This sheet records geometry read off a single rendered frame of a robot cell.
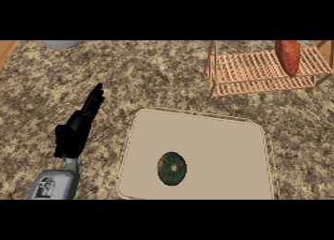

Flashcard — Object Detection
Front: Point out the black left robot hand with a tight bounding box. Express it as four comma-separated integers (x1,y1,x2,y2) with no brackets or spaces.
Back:
53,82,107,159

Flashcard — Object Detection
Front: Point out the beige square tray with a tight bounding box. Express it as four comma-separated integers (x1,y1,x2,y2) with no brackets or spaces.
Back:
115,107,278,201

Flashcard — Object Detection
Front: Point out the wooden tiered shelf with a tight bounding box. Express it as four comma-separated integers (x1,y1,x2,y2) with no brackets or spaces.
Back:
204,39,334,99

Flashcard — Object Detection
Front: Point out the reddish brown sweet potato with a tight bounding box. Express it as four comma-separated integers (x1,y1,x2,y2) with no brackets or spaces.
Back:
275,39,303,78

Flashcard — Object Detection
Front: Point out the dark green round vegetable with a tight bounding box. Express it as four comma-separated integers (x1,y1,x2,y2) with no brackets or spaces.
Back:
157,151,189,187

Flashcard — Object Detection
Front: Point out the pale grey round object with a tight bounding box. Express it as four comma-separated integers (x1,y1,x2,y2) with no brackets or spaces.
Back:
40,39,83,51

